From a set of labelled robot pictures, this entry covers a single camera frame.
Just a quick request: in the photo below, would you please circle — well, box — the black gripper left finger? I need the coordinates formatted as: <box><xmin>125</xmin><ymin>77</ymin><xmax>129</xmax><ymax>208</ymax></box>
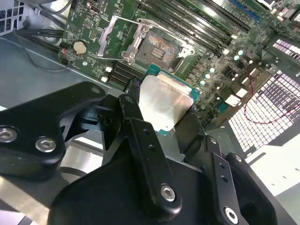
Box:
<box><xmin>0</xmin><ymin>78</ymin><xmax>183</xmax><ymax>221</ymax></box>

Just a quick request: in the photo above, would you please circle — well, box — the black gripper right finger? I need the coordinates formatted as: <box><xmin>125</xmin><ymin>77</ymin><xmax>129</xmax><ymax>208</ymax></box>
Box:
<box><xmin>174</xmin><ymin>110</ymin><xmax>300</xmax><ymax>225</ymax></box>

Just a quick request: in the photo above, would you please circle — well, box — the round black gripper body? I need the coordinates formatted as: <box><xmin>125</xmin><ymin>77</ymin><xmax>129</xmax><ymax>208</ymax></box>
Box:
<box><xmin>48</xmin><ymin>150</ymin><xmax>225</xmax><ymax>225</ymax></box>

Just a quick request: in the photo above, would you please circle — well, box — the silver topped CPU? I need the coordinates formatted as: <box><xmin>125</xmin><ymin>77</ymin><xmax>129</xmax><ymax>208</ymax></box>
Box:
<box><xmin>138</xmin><ymin>63</ymin><xmax>202</xmax><ymax>137</ymax></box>

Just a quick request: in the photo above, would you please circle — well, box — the metal socket cover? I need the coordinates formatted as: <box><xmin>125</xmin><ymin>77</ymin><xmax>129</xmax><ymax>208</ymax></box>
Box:
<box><xmin>97</xmin><ymin>14</ymin><xmax>147</xmax><ymax>62</ymax></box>

